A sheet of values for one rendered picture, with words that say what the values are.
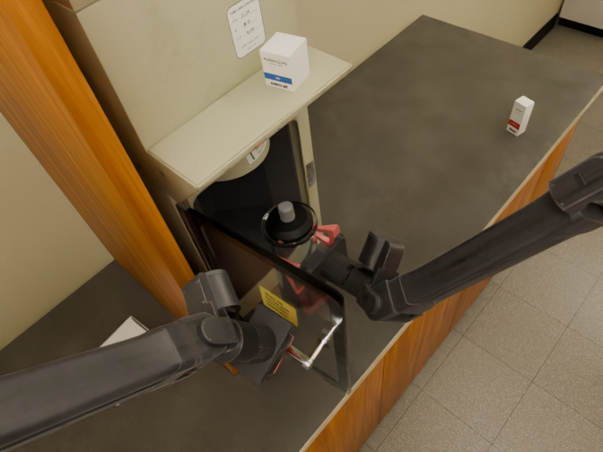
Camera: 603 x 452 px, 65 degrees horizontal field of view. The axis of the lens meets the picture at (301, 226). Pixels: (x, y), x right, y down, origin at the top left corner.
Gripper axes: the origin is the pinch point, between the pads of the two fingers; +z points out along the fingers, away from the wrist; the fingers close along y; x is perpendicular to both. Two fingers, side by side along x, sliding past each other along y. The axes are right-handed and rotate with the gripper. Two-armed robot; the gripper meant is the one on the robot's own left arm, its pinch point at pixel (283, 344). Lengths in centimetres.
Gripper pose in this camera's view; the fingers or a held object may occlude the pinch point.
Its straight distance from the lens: 82.2
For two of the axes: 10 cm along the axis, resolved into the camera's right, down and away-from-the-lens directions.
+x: 7.9, 4.2, -4.4
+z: 3.6, 2.6, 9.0
